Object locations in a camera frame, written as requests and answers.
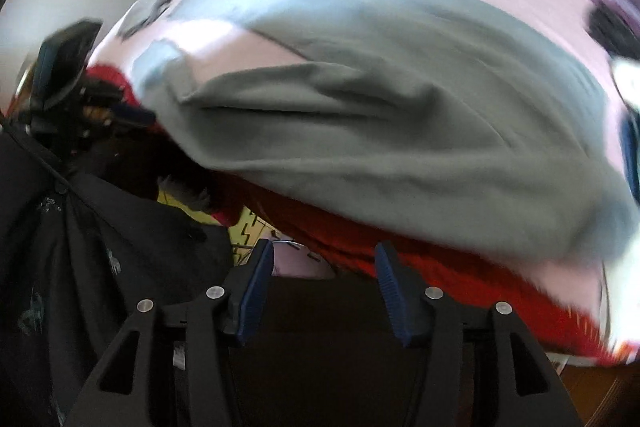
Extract grey-green t-shirt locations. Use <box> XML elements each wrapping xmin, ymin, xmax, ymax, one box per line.
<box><xmin>130</xmin><ymin>0</ymin><xmax>639</xmax><ymax>260</ymax></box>

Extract red bed skirt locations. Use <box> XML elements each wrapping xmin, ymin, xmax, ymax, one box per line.
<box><xmin>91</xmin><ymin>62</ymin><xmax>638</xmax><ymax>364</ymax></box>

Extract blue jeans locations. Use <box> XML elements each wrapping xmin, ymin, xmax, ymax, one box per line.
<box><xmin>620</xmin><ymin>109</ymin><xmax>640</xmax><ymax>202</ymax></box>

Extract black garment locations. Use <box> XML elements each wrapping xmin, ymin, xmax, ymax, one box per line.
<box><xmin>587</xmin><ymin>5</ymin><xmax>640</xmax><ymax>61</ymax></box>

